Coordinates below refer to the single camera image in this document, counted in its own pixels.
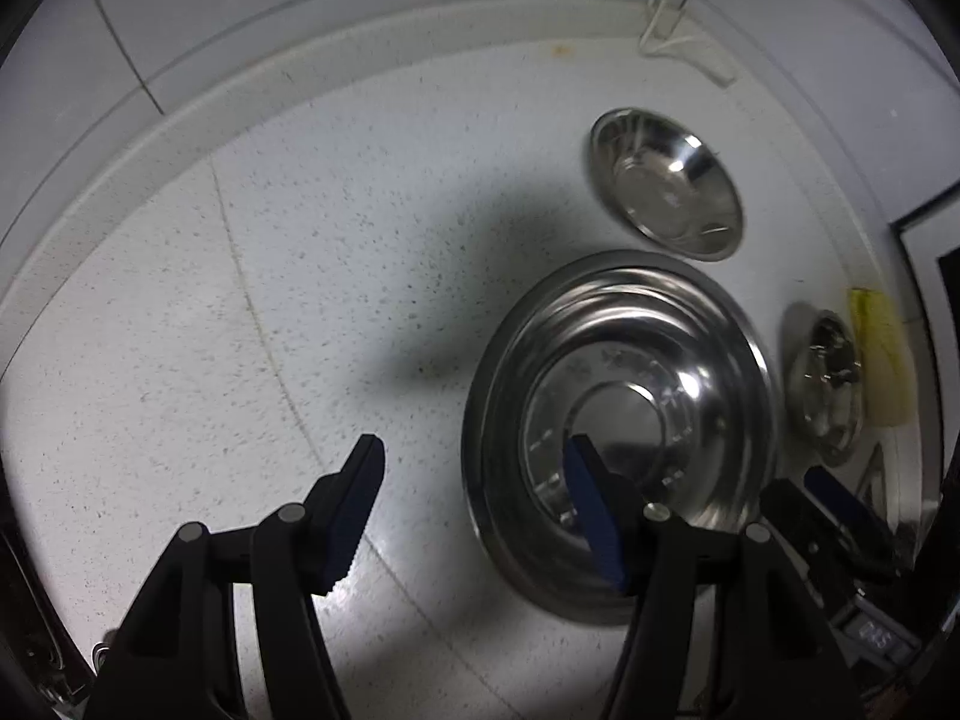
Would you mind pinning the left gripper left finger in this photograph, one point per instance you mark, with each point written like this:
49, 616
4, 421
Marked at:
339, 507

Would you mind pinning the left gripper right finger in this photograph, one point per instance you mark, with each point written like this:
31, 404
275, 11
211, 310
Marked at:
610, 514

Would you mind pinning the large steel bowl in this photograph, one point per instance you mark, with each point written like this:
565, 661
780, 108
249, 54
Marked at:
658, 366

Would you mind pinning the small steel bowl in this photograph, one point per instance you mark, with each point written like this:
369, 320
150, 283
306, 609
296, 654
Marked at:
824, 390
664, 181

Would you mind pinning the small steel bowl back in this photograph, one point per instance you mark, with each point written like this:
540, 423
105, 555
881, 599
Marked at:
664, 181

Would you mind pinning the yellow cloth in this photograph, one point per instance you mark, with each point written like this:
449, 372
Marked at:
888, 380

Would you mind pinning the white microwave oven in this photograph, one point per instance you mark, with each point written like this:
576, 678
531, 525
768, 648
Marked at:
929, 238

